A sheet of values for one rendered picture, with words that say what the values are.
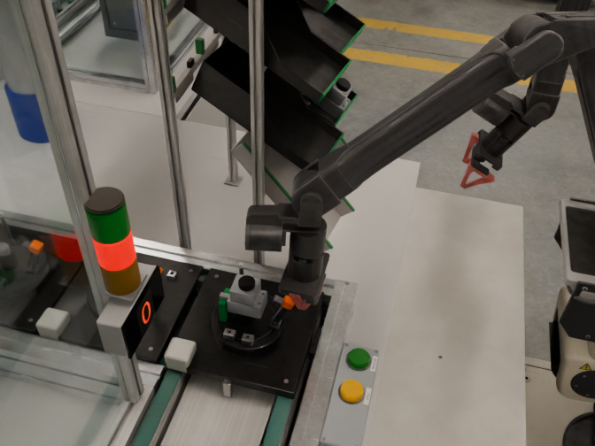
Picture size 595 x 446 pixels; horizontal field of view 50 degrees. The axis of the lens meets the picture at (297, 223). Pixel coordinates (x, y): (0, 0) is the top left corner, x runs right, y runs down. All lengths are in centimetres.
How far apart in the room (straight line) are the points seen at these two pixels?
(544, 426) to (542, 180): 158
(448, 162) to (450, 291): 187
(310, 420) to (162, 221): 69
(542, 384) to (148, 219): 127
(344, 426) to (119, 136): 112
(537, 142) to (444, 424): 249
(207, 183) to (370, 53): 259
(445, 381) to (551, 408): 80
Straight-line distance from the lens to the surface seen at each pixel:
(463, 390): 133
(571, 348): 155
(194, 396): 121
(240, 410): 119
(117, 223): 82
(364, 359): 119
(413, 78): 394
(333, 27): 131
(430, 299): 146
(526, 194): 323
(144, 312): 96
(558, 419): 209
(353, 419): 114
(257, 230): 99
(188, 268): 133
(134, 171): 177
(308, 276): 104
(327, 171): 94
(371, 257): 152
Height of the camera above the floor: 194
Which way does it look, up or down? 43 degrees down
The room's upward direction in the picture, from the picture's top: 2 degrees clockwise
